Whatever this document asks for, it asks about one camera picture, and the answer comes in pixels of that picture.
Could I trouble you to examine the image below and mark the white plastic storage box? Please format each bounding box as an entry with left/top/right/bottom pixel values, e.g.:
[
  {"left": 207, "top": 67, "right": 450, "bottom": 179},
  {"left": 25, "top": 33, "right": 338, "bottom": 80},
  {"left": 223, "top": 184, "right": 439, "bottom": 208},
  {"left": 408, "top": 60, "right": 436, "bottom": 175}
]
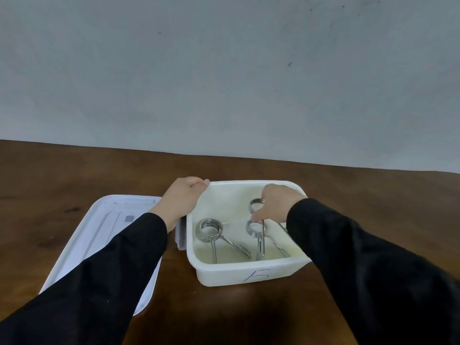
[{"left": 175, "top": 180, "right": 312, "bottom": 287}]

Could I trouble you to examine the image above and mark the person's right hand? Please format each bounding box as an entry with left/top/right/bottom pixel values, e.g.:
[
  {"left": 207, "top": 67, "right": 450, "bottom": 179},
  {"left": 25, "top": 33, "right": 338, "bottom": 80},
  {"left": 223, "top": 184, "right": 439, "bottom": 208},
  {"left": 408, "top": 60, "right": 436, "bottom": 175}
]
[{"left": 250, "top": 184, "right": 308, "bottom": 224}]

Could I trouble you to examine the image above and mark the person's right forearm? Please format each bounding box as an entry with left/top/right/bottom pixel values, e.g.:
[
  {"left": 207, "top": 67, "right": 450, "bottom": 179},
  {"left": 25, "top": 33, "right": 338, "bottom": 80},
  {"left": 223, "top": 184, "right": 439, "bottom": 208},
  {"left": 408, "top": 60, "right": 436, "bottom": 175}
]
[{"left": 286, "top": 198, "right": 460, "bottom": 345}]

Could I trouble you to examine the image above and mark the person's left forearm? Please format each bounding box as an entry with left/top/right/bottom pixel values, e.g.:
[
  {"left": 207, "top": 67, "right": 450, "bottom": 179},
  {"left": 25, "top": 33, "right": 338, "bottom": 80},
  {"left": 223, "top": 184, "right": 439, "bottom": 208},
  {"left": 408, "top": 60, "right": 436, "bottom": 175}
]
[{"left": 0, "top": 213, "right": 169, "bottom": 345}]

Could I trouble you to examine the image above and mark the white plastic box lid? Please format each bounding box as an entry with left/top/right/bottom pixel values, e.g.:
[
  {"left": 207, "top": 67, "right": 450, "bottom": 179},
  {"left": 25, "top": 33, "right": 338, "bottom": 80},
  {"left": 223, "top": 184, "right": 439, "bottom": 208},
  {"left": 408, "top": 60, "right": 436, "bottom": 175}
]
[{"left": 39, "top": 195, "right": 163, "bottom": 317}]

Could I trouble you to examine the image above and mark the person's left hand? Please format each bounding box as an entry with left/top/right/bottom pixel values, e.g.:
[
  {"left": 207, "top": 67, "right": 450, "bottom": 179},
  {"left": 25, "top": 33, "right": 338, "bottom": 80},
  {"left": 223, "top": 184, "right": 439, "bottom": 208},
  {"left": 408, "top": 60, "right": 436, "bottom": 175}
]
[{"left": 149, "top": 177, "right": 210, "bottom": 233}]

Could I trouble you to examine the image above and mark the metal spring collar clip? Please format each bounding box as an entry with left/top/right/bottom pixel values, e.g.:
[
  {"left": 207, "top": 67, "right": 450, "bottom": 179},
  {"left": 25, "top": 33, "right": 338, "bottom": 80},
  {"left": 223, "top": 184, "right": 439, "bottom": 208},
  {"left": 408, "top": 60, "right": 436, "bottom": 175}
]
[
  {"left": 249, "top": 198, "right": 290, "bottom": 236},
  {"left": 246, "top": 219, "right": 291, "bottom": 262},
  {"left": 196, "top": 218, "right": 252, "bottom": 265}
]

